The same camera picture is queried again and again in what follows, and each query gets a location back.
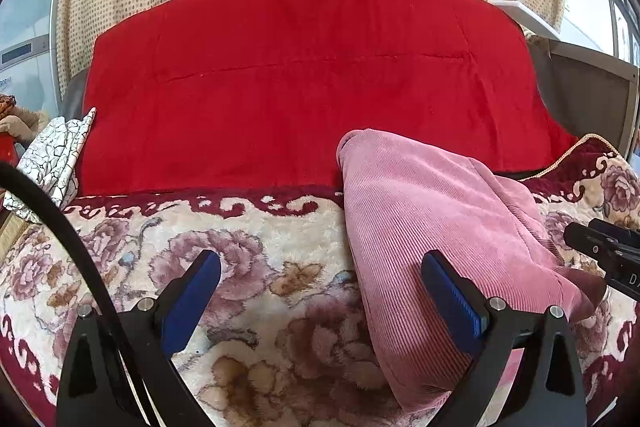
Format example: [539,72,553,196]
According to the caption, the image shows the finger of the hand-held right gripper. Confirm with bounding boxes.
[564,218,640,260]

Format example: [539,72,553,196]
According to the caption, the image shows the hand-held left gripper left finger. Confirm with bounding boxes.
[56,249,223,427]

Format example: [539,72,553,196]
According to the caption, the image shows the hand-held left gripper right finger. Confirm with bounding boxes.
[415,252,588,427]

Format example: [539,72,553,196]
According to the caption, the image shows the pink corduroy garment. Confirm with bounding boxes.
[336,128,608,415]

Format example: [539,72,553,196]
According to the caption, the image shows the floral plush blanket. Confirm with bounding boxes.
[0,134,640,427]

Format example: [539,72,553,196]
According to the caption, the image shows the white crackle-pattern cloth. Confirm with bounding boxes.
[2,107,97,223]

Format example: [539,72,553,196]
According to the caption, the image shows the white shelf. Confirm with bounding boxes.
[487,0,618,54]

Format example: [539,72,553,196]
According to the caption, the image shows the red quilt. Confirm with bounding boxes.
[80,0,581,198]

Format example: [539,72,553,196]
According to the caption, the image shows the red patterned cushion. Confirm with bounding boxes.
[0,133,21,168]

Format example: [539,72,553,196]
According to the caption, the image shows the black cable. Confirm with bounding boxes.
[0,162,156,427]

